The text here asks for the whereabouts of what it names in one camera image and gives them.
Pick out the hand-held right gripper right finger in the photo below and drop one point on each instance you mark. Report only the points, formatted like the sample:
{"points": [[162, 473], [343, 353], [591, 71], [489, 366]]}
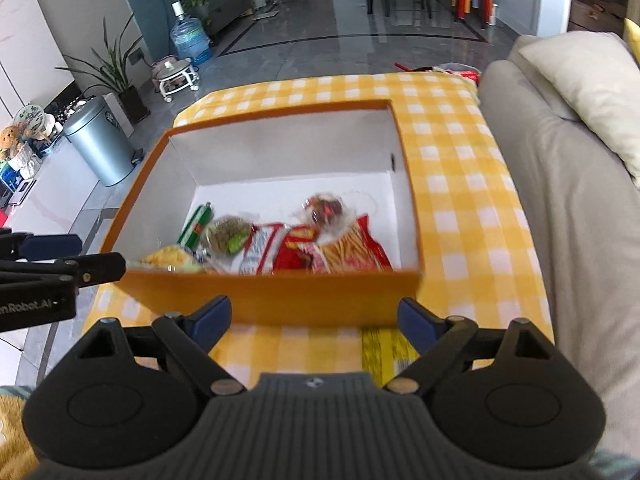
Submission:
{"points": [[417, 322]]}

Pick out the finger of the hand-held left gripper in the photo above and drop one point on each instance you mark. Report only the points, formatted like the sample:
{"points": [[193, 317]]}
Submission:
{"points": [[100, 266], [50, 247]]}

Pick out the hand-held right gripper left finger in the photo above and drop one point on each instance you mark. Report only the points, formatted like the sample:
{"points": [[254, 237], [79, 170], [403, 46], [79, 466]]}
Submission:
{"points": [[215, 320]]}

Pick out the yellow snack packet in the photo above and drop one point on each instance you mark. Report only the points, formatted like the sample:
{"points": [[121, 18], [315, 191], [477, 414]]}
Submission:
{"points": [[170, 259]]}

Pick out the red packet with white label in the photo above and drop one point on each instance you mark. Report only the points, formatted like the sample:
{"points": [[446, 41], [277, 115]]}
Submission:
{"points": [[260, 252]]}

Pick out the clear packet with green snack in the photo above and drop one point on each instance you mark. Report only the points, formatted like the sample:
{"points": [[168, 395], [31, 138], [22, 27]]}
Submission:
{"points": [[227, 235]]}

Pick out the green sausage packet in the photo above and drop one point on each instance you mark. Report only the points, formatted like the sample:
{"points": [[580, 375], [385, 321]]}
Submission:
{"points": [[196, 225]]}

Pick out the red yellow fries packet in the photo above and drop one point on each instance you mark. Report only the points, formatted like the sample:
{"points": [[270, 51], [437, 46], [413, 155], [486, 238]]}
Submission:
{"points": [[350, 250]]}

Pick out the orange cardboard box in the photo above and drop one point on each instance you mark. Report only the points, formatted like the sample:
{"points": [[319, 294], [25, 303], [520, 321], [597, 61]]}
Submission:
{"points": [[320, 295]]}

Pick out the clear packet with brown snack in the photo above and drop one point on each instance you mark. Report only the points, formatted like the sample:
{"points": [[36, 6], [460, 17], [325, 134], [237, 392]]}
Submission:
{"points": [[325, 210]]}

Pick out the white low cabinet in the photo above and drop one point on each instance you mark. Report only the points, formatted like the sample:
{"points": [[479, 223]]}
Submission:
{"points": [[55, 200]]}

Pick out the grey metal trash can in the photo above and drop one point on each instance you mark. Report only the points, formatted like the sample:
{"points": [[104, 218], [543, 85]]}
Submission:
{"points": [[97, 145]]}

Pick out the brown plush toy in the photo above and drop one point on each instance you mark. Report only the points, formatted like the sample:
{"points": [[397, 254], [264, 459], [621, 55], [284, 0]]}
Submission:
{"points": [[11, 141]]}

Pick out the patterned ceramic mug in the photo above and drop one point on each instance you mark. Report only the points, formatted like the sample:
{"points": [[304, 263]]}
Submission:
{"points": [[35, 120]]}

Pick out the yellow checked tablecloth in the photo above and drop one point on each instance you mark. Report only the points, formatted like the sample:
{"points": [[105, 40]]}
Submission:
{"points": [[450, 170]]}

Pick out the potted grass plant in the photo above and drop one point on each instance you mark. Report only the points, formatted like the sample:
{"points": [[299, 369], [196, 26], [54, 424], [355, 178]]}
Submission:
{"points": [[120, 80]]}

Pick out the beige sofa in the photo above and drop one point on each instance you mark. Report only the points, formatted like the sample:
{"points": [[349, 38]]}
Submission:
{"points": [[565, 210]]}

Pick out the small white wheeled stool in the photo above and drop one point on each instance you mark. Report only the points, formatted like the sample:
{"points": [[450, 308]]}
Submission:
{"points": [[175, 77]]}

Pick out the blue water bottle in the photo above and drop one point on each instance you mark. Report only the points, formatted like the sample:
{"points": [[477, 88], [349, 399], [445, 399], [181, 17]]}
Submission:
{"points": [[190, 40]]}

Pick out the teal striped cloth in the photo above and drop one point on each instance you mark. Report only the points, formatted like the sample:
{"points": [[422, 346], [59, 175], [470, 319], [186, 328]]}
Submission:
{"points": [[617, 465]]}

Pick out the grey pillow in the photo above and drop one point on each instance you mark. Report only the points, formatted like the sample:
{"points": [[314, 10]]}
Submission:
{"points": [[585, 90]]}

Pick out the yellow pillow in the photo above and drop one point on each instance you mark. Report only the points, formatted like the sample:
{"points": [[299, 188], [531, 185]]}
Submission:
{"points": [[632, 42]]}

